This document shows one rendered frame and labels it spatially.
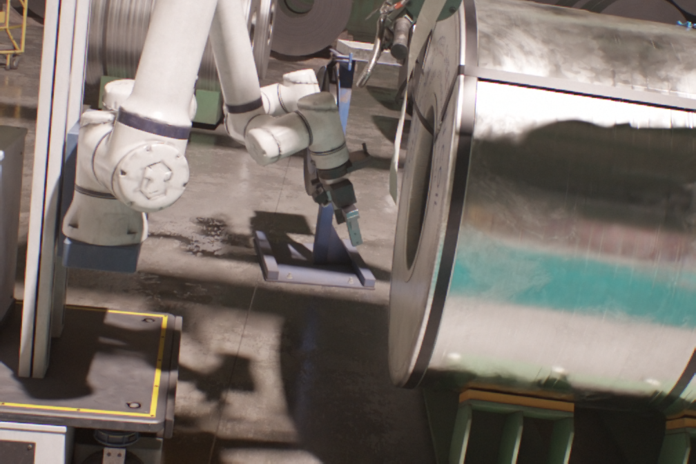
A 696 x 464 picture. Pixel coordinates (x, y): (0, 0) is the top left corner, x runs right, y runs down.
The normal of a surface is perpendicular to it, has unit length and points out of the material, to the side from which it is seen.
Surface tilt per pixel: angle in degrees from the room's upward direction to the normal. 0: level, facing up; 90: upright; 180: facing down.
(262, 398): 0
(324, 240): 90
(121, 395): 0
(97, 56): 116
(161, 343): 0
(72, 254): 90
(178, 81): 90
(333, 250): 90
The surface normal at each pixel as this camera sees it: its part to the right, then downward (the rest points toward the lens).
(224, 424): 0.15, -0.96
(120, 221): 0.53, -0.11
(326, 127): 0.51, 0.27
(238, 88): 0.08, 0.40
